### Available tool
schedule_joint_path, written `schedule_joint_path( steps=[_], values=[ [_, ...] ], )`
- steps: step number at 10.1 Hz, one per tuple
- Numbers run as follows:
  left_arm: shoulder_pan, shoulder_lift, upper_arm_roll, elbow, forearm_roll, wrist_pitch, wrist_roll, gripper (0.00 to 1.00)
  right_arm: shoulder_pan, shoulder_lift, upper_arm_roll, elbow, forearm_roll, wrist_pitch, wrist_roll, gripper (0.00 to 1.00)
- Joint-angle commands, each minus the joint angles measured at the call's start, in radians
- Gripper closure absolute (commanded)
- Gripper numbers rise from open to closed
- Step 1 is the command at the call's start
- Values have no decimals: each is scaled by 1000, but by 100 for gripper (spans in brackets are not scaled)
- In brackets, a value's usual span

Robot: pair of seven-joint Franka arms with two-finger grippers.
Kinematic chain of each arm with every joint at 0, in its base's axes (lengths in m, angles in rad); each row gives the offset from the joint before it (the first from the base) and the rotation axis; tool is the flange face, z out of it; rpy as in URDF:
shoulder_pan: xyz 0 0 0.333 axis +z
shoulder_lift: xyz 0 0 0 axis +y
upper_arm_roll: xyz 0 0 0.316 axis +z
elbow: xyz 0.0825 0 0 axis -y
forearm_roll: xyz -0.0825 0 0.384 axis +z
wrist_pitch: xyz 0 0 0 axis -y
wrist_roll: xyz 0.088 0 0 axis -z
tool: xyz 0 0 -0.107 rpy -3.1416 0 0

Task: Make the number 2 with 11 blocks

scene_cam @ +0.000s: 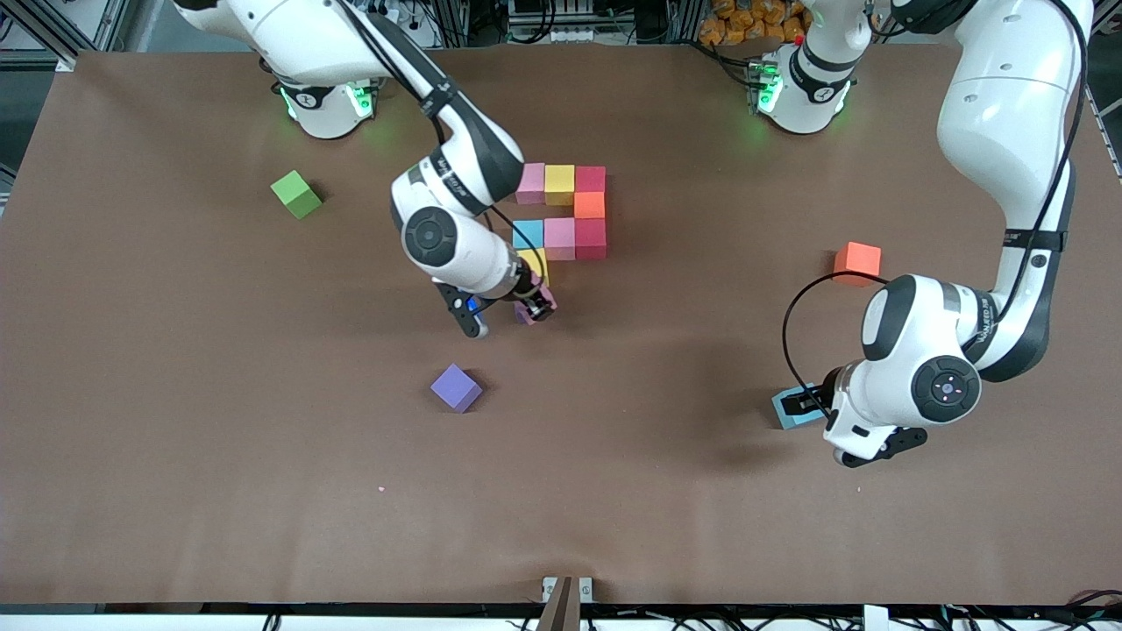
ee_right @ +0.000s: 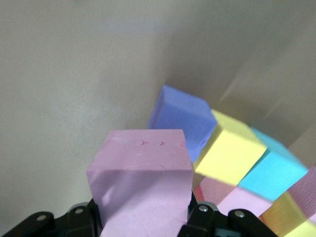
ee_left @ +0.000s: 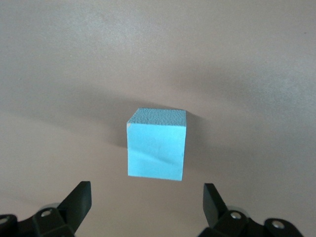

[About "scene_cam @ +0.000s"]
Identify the orange foam cube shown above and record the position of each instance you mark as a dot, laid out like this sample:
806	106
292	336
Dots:
857	261
590	205

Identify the yellow foam cube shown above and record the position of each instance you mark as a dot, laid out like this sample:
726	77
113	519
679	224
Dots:
559	184
533	261

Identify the white power strip with plugs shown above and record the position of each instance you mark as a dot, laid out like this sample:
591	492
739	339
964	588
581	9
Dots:
394	13

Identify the light blue foam cube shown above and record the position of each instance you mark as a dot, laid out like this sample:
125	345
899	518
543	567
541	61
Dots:
529	234
791	419

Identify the green foam cube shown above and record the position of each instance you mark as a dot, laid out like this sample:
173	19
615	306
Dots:
296	194

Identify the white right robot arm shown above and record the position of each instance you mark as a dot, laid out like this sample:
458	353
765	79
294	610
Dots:
438	175

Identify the red foam cube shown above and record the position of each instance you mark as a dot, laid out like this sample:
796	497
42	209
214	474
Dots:
592	238
591	179

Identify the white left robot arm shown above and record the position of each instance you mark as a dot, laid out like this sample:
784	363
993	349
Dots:
1008	131

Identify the bag of orange items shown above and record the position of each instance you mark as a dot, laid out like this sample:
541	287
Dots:
745	22

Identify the white tag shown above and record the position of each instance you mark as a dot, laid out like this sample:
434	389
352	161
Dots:
875	618

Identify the metal clamp bracket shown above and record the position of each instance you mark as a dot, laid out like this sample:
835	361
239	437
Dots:
567	605

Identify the aluminium frame profile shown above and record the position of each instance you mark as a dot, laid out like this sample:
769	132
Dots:
53	51
1074	46

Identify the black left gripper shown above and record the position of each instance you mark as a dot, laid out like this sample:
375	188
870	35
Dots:
813	401

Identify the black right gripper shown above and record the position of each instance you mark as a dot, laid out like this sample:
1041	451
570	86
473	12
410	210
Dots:
531	294

